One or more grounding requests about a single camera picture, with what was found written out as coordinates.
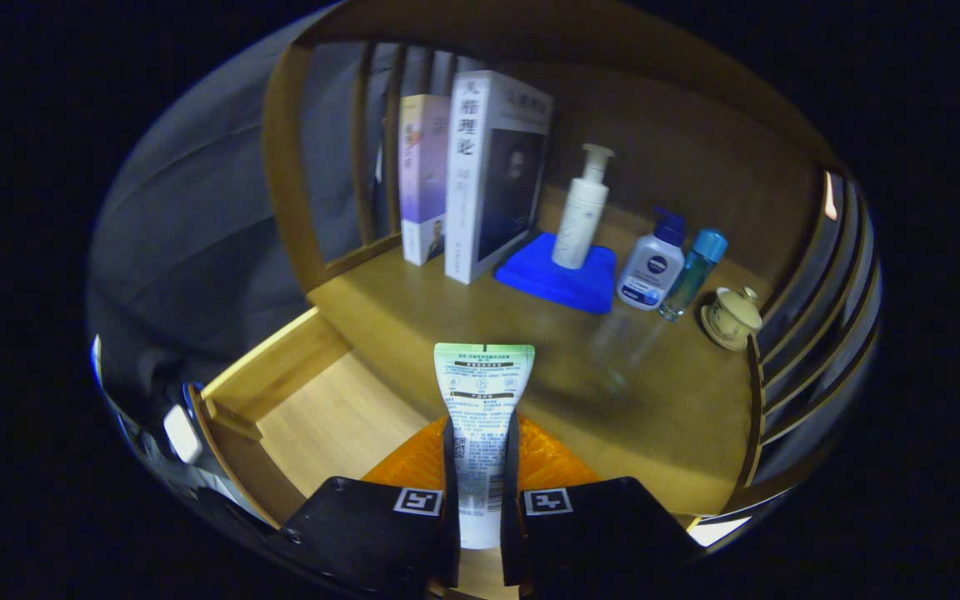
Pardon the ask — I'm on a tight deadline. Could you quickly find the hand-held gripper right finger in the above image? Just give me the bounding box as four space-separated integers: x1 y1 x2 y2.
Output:
501 414 702 600

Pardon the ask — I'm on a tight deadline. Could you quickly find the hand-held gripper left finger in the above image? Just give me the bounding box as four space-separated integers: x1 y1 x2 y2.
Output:
267 417 460 600

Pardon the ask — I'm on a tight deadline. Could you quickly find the white green squeeze tube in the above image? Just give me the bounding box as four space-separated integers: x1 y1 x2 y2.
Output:
434 342 536 551

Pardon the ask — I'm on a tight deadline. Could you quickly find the brown wooden drawer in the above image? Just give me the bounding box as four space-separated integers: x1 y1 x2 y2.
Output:
188 307 523 600

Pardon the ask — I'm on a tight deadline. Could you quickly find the wooden countertop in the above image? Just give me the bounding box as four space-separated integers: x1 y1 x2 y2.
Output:
307 200 756 515

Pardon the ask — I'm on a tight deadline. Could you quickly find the brown wooden cabinet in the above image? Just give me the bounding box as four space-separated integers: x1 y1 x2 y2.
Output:
262 0 885 534

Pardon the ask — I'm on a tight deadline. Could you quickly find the blue folded cloth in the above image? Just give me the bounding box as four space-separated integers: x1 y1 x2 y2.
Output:
494 232 618 315

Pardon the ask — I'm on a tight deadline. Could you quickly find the white plastic object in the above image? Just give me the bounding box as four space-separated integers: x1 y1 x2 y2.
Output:
163 404 203 464

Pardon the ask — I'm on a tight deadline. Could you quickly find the white bottle with blue cap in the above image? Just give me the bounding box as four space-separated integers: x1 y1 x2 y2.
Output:
616 207 688 312

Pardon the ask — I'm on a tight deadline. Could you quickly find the beige lidded teacup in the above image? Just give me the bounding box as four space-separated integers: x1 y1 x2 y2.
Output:
701 285 764 352

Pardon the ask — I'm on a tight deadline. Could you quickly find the slim teal bottle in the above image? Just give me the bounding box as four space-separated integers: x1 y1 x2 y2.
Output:
657 228 729 323

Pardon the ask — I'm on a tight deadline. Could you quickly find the white pump bottle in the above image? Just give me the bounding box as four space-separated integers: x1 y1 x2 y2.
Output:
552 143 616 270

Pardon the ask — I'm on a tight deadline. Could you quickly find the thick white book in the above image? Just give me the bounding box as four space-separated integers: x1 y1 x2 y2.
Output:
444 70 554 286

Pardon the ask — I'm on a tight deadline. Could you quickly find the purple white book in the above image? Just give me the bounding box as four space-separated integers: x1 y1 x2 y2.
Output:
399 93 453 268

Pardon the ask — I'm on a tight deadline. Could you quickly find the black backdrop cloth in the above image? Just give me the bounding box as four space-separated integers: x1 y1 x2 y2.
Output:
87 25 464 418

